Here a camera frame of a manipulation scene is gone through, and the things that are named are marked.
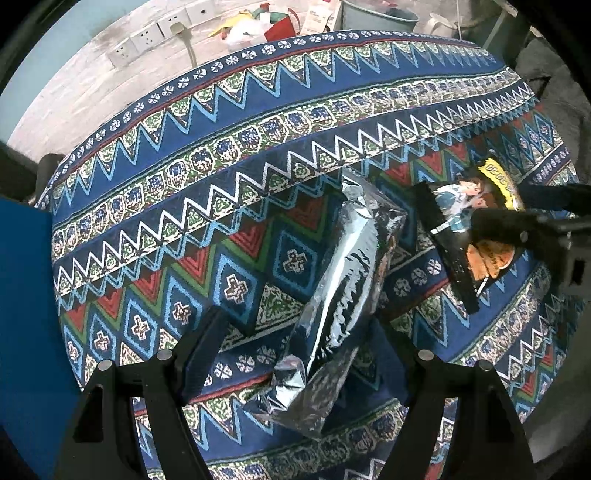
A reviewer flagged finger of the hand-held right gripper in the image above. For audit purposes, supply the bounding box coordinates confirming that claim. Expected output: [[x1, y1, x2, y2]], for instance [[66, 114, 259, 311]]
[[468, 209, 559, 259], [522, 182, 591, 215]]

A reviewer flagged grey-green bin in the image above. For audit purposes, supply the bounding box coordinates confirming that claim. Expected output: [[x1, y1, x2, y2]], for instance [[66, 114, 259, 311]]
[[342, 0, 421, 33]]

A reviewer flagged red bag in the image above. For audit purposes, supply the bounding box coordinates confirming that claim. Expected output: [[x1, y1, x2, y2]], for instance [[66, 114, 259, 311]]
[[263, 9, 301, 42]]

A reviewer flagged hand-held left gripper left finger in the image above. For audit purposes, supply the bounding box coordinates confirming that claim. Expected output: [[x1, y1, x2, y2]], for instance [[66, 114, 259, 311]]
[[54, 307, 232, 480]]

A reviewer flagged silver foil snack packet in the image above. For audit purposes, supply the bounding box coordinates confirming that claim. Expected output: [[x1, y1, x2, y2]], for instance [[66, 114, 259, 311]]
[[244, 175, 409, 439]]

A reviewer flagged blue container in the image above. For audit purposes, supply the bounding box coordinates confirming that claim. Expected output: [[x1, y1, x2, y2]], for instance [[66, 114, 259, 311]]
[[0, 196, 81, 472]]

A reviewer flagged white wall socket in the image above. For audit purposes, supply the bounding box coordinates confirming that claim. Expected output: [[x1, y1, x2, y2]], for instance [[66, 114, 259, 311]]
[[131, 23, 164, 51], [108, 39, 139, 68], [157, 11, 190, 35], [185, 0, 222, 24]]

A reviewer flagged grey cloth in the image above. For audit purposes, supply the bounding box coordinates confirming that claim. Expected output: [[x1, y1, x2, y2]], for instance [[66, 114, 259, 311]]
[[512, 37, 591, 185]]

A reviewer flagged black cartoon snack packet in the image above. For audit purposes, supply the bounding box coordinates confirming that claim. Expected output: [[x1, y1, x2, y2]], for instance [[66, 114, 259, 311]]
[[413, 157, 532, 317]]

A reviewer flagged patterned blue tablecloth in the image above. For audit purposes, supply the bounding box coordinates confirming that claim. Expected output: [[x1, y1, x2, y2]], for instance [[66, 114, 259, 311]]
[[34, 30, 583, 480]]

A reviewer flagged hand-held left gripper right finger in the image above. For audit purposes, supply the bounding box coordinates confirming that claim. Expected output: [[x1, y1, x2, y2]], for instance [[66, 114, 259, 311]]
[[369, 320, 539, 480]]

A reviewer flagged white carton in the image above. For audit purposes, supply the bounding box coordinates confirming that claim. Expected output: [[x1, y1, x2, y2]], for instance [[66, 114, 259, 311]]
[[302, 0, 342, 33]]

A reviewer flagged white bag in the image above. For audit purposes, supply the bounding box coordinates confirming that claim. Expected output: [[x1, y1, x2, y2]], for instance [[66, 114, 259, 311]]
[[422, 11, 462, 40]]

